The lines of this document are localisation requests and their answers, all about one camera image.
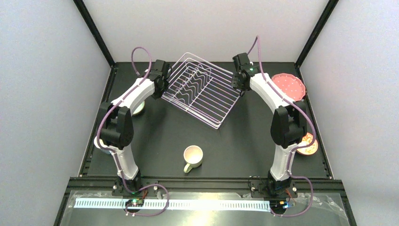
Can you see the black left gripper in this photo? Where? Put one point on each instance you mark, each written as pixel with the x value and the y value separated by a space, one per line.
pixel 159 88

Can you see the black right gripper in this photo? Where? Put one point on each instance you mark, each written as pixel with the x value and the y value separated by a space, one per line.
pixel 237 82

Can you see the white wire dish rack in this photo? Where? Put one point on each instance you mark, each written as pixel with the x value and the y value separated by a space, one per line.
pixel 201 89

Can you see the pink polka dot plate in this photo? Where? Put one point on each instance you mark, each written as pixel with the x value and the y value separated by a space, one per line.
pixel 290 85

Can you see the dark striped plate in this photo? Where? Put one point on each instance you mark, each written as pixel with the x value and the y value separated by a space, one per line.
pixel 304 95

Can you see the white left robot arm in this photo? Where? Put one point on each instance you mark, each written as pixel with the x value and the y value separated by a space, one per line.
pixel 116 131

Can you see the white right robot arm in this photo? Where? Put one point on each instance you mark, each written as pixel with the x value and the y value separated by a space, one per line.
pixel 289 124

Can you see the green celadon bowl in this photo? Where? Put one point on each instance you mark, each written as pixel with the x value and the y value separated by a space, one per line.
pixel 139 109

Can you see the orange floral bowl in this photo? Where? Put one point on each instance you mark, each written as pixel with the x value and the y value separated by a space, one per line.
pixel 309 145

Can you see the white LED light strip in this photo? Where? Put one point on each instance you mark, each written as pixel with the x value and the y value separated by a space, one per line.
pixel 174 204

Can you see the cream mug green handle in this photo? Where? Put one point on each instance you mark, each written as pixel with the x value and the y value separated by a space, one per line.
pixel 193 156

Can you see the white mug blue handle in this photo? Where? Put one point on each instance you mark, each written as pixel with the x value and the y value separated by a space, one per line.
pixel 100 145

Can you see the black left frame post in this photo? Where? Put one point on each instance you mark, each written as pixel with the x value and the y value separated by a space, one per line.
pixel 85 14

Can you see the black frame post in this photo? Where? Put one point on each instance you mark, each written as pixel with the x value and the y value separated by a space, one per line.
pixel 85 14
pixel 325 15

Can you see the black right frame post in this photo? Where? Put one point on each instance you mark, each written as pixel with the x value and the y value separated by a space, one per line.
pixel 325 15

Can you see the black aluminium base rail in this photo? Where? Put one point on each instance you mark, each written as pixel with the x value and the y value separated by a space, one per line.
pixel 106 183

